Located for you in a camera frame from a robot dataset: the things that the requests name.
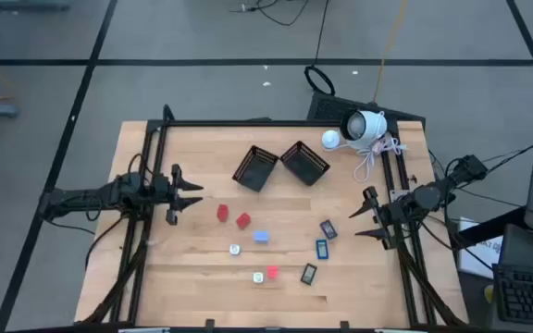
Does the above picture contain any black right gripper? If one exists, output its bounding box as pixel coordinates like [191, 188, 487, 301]
[348, 186, 409, 252]

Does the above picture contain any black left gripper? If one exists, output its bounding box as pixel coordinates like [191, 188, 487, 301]
[153, 164, 205, 227]

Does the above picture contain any purple rectangular case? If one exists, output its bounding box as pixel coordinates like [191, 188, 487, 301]
[318, 219, 339, 241]

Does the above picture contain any black rectangular case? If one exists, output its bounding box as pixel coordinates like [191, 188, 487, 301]
[299, 262, 318, 287]

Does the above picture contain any black mesh basket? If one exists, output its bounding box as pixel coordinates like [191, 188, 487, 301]
[279, 140, 331, 187]
[231, 144, 280, 193]

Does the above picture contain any white round puck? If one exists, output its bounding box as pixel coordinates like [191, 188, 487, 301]
[320, 129, 341, 151]

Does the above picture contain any white cylindrical projector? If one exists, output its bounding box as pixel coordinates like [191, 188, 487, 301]
[339, 109, 389, 150]

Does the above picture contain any white paper sheet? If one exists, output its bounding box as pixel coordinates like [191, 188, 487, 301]
[455, 216, 503, 279]

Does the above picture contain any black perforated box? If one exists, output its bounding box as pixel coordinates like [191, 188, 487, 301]
[306, 91, 428, 125]

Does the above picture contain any black laptop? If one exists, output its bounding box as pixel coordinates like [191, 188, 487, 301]
[491, 223, 533, 328]

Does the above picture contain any white coiled cable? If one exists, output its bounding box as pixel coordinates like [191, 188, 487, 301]
[335, 136, 409, 183]

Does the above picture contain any black aluminium table frame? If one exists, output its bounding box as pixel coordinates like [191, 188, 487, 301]
[79, 104, 469, 333]

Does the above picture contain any black hanging cable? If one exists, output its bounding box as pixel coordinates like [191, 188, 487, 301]
[303, 0, 337, 97]

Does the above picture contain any yellow hanging cable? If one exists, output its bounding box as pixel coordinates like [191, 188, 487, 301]
[373, 0, 409, 104]

